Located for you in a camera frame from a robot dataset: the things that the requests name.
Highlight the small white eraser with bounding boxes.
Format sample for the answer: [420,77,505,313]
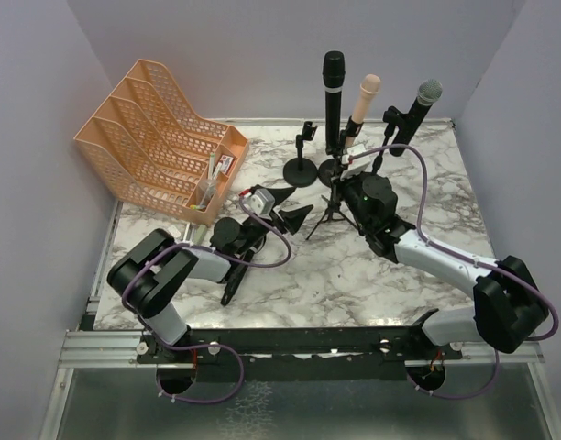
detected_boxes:
[168,225,181,238]

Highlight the silver mesh head black microphone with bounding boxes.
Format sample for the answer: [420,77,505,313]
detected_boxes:
[389,79,443,145]

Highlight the beige pink microphone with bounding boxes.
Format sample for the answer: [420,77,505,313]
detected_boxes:
[345,74,381,149]

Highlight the black microphone with white ring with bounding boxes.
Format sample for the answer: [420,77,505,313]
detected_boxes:
[322,50,346,156]

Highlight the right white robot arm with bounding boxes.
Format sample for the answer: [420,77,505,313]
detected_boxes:
[332,172,550,353]

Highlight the small black tripod stand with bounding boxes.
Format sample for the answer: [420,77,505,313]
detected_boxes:
[306,159,359,240]

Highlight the pens in organizer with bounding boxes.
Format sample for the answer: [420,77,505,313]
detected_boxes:
[190,153,223,211]

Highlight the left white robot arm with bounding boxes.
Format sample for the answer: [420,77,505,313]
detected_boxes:
[106,185,314,347]

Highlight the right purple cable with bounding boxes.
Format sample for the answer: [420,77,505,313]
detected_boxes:
[348,144,559,399]

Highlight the small red white box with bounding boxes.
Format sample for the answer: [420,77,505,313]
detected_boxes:
[217,155,235,174]

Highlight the grey green stapler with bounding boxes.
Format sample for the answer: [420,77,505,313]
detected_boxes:
[182,223,208,245]

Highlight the black stand with round base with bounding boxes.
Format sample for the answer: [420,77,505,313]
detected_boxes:
[317,116,362,188]

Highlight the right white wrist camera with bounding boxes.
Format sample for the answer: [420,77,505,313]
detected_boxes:
[340,144,372,181]

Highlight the black mounting rail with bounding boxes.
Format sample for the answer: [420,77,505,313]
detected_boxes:
[137,325,462,383]

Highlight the orange plastic file organizer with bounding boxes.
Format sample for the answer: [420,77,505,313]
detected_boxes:
[74,60,249,226]

